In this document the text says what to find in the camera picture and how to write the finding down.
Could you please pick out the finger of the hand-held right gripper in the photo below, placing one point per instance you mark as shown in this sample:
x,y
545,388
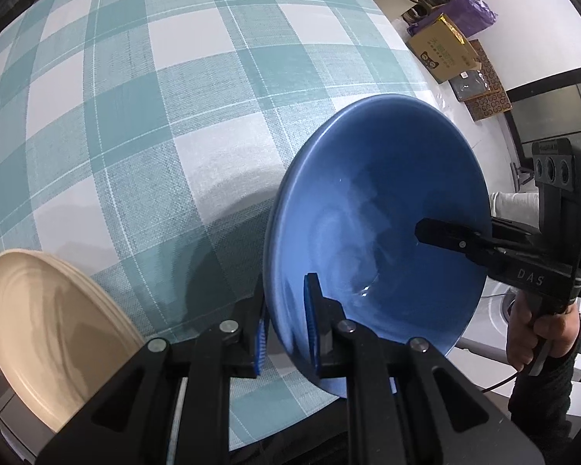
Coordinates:
x,y
445,237

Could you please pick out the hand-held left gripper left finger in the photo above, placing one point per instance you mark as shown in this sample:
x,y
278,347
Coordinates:
x,y
260,348

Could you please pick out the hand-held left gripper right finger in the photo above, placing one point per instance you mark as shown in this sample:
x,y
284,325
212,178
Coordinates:
x,y
312,329

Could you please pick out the blue bowl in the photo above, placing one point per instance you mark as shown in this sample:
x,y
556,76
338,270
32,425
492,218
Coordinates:
x,y
368,164

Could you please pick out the cream plate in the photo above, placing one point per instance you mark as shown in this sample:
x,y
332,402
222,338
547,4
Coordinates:
x,y
129,332
38,329

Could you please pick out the person's right forearm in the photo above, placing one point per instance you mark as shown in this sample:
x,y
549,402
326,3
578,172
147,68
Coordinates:
x,y
537,397

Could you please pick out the person's right hand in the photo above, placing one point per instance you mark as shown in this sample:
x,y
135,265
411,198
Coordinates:
x,y
557,332

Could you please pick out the person's grey trouser leg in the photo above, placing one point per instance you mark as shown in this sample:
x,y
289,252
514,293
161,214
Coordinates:
x,y
513,206

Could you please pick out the white washing machine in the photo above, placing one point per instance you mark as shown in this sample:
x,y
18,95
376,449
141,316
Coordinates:
x,y
489,319

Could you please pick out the brown patterned mat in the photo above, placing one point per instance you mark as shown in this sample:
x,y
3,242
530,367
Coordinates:
x,y
489,101

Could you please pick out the cardboard box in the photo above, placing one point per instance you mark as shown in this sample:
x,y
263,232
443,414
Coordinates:
x,y
440,53

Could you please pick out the purple plastic bag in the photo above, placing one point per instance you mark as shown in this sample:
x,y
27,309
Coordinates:
x,y
474,9

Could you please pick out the teal checked tablecloth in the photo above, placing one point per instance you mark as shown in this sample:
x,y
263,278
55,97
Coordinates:
x,y
174,106

